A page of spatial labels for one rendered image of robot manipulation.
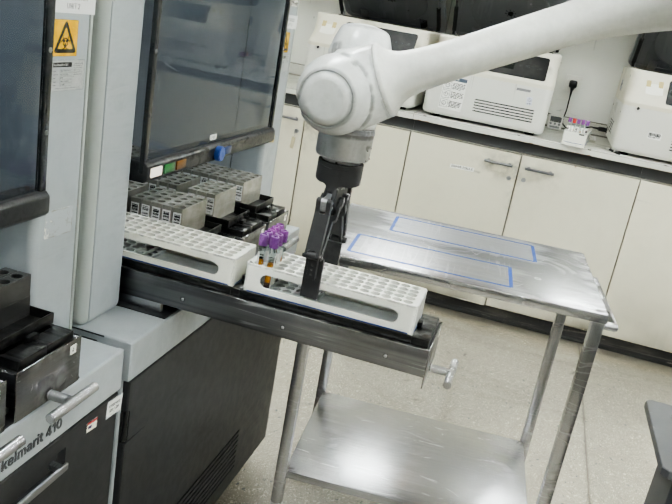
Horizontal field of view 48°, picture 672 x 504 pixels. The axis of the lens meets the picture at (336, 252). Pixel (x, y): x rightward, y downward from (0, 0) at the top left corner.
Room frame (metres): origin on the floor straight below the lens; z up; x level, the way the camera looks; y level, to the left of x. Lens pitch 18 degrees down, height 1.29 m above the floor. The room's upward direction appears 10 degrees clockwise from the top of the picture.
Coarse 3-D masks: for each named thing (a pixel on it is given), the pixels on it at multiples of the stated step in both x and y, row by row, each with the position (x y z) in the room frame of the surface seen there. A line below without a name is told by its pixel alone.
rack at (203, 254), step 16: (128, 224) 1.29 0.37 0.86; (144, 224) 1.30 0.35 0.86; (160, 224) 1.31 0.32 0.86; (176, 224) 1.33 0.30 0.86; (128, 240) 1.30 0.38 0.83; (144, 240) 1.23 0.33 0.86; (160, 240) 1.23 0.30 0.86; (176, 240) 1.24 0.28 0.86; (192, 240) 1.26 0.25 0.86; (208, 240) 1.27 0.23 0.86; (224, 240) 1.30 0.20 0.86; (128, 256) 1.24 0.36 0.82; (144, 256) 1.23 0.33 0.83; (160, 256) 1.30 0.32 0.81; (176, 256) 1.32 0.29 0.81; (192, 256) 1.32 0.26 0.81; (208, 256) 1.21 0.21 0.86; (224, 256) 1.20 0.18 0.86; (240, 256) 1.22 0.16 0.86; (192, 272) 1.21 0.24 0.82; (208, 272) 1.26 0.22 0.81; (224, 272) 1.20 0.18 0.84; (240, 272) 1.23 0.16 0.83
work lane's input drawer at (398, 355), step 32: (128, 288) 1.22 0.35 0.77; (160, 288) 1.21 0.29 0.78; (192, 288) 1.19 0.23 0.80; (224, 288) 1.19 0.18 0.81; (224, 320) 1.18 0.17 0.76; (256, 320) 1.17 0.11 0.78; (288, 320) 1.15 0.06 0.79; (320, 320) 1.15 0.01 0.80; (352, 320) 1.14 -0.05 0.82; (352, 352) 1.13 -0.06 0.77; (384, 352) 1.12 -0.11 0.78; (416, 352) 1.11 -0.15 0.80; (448, 384) 1.11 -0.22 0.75
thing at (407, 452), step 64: (384, 256) 1.51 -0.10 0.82; (448, 256) 1.59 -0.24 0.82; (512, 256) 1.68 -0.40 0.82; (576, 256) 1.78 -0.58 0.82; (320, 384) 1.89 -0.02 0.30; (576, 384) 1.39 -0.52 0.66; (320, 448) 1.60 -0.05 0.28; (384, 448) 1.66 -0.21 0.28; (448, 448) 1.71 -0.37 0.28; (512, 448) 1.77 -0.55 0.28
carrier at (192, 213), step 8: (192, 200) 1.45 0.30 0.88; (200, 200) 1.46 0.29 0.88; (176, 208) 1.38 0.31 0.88; (184, 208) 1.39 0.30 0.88; (192, 208) 1.42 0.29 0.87; (200, 208) 1.46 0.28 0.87; (176, 216) 1.38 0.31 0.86; (184, 216) 1.39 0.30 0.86; (192, 216) 1.42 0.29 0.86; (200, 216) 1.46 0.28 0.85; (184, 224) 1.39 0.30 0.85; (192, 224) 1.43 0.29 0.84; (200, 224) 1.47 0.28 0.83
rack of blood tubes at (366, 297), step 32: (256, 256) 1.23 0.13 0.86; (288, 256) 1.26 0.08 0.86; (256, 288) 1.19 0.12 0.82; (288, 288) 1.21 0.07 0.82; (320, 288) 1.16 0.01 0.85; (352, 288) 1.17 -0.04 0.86; (384, 288) 1.19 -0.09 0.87; (416, 288) 1.22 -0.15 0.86; (384, 320) 1.14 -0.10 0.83; (416, 320) 1.14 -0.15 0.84
